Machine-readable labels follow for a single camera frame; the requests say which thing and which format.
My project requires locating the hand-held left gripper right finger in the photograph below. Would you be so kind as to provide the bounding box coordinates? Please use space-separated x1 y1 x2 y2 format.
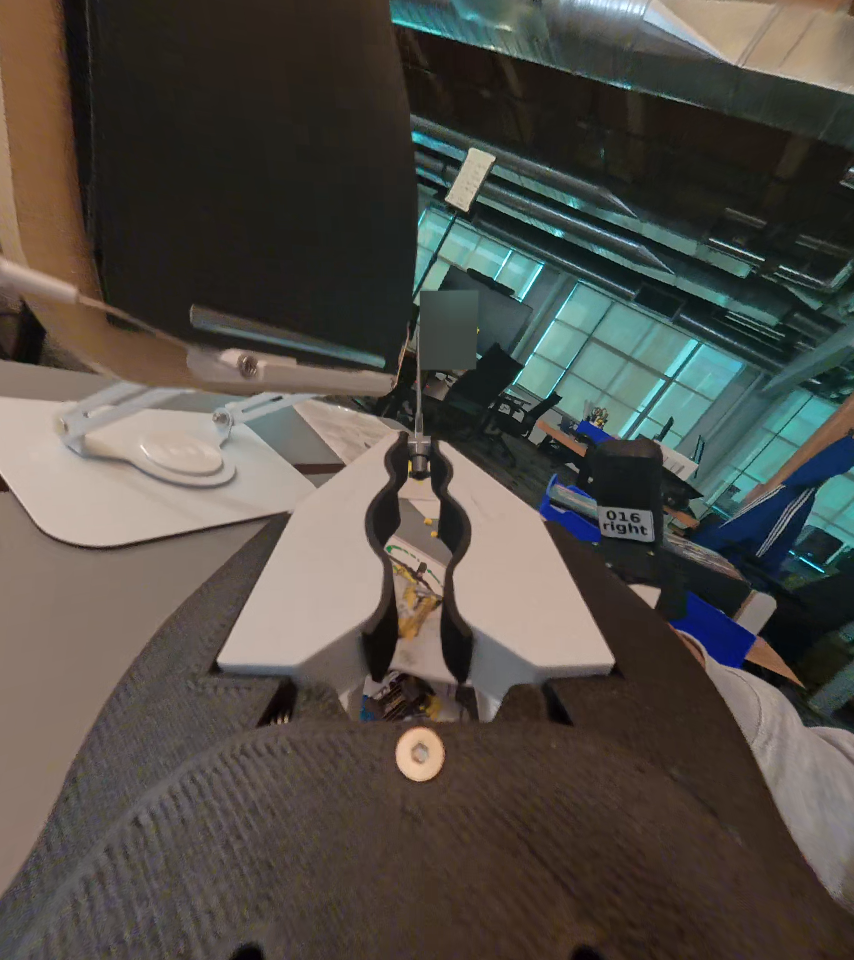
430 437 617 723

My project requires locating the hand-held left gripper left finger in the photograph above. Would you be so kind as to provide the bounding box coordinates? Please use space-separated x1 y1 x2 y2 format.
215 429 407 717

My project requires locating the person's right forearm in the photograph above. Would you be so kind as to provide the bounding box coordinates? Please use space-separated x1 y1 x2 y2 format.
678 630 854 948

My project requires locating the lego instruction booklet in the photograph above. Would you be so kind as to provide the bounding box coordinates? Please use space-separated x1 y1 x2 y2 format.
363 517 473 721

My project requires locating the blue plastic bin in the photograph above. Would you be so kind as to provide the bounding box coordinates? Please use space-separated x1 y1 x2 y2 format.
683 591 759 670
538 487 602 543

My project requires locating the black office chair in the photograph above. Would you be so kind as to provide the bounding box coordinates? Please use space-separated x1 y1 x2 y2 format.
488 391 564 445
438 343 527 444

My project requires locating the blue jacket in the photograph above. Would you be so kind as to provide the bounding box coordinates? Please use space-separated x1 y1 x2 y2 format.
697 433 854 575

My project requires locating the white tablet stand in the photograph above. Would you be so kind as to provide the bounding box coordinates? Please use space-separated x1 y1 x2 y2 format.
0 348 398 549

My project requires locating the brown cardboard piece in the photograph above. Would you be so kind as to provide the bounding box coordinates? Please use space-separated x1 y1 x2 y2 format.
742 636 806 690

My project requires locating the white ceiling light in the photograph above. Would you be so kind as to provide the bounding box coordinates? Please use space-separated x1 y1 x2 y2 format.
445 147 496 212

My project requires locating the black tablet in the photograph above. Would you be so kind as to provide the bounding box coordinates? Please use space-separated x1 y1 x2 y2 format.
0 0 420 393

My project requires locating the white charging cable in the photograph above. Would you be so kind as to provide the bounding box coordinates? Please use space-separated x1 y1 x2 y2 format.
0 242 84 305

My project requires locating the silver air duct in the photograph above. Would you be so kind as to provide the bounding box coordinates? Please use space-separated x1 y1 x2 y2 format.
389 0 854 162

